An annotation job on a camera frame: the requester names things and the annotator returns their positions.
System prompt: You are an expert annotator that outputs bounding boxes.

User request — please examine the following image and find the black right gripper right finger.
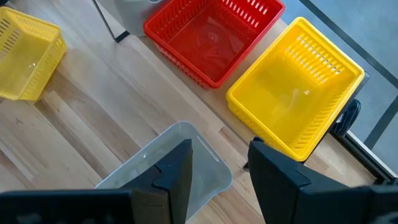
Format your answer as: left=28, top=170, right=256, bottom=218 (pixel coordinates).
left=247, top=136, right=374, bottom=224

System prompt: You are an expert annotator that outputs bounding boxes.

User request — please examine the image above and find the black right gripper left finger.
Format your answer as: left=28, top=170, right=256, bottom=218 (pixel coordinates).
left=119, top=138, right=194, bottom=224

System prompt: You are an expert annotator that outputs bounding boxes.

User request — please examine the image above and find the grey plastic storage bin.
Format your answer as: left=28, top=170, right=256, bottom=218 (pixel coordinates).
left=95, top=120, right=234, bottom=223

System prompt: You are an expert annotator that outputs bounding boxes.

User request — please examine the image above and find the yellow slotted plastic basket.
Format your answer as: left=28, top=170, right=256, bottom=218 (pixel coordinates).
left=226, top=16, right=366, bottom=162
left=0, top=6, right=68, bottom=102

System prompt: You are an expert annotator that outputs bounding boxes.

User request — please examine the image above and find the red slotted plastic basket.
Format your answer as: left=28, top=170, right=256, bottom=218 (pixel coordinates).
left=142, top=0, right=286, bottom=90

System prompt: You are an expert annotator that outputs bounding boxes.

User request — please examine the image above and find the black aluminium table frame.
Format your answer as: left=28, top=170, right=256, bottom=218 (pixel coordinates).
left=329, top=98, right=398, bottom=186

